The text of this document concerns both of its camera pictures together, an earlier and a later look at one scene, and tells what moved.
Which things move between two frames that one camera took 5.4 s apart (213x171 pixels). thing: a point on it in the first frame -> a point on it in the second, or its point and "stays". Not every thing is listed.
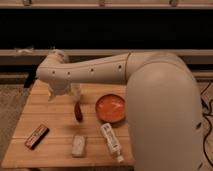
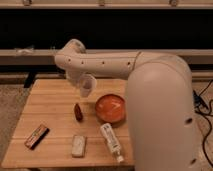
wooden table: x=89 y=129 stays
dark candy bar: x=36 y=137 stays
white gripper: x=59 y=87 -> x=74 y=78
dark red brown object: x=78 y=111 stays
